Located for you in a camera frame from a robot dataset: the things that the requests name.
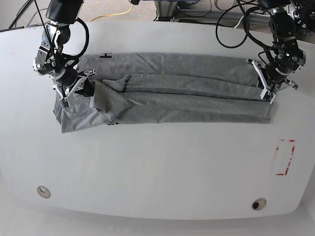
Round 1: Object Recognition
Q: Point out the yellow cable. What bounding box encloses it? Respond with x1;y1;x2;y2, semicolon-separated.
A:
90;2;135;22

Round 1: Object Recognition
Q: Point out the red tape rectangle marking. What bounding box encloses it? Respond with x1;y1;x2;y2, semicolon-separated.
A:
273;139;296;176

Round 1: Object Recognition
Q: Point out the right table grommet hole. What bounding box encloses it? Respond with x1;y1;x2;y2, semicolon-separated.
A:
252;198;267;211

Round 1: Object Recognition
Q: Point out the table grommet hole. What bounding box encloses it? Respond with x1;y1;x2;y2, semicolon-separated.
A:
252;198;267;211
37;186;51;199

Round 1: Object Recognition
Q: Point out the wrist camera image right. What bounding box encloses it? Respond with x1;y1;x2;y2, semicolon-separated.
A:
260;91;276;104

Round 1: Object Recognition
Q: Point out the grey t-shirt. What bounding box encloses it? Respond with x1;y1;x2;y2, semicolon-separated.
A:
53;53;276;133

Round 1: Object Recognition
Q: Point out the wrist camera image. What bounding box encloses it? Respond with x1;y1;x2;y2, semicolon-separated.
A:
260;91;276;104
60;96;75;109

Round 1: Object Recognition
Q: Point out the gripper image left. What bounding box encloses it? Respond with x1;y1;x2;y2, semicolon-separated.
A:
53;68;96;99

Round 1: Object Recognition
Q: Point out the white cable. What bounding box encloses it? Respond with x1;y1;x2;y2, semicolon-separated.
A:
232;11;247;29

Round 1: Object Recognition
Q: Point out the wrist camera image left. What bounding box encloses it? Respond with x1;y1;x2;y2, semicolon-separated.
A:
60;96;75;109

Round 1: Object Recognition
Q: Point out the aluminium frame base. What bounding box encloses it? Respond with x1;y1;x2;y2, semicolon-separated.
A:
154;0;269;32

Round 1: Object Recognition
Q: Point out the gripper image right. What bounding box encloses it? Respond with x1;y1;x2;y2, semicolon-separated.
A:
247;59;298;95

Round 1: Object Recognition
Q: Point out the left table grommet hole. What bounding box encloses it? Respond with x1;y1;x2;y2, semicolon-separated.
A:
37;186;51;199

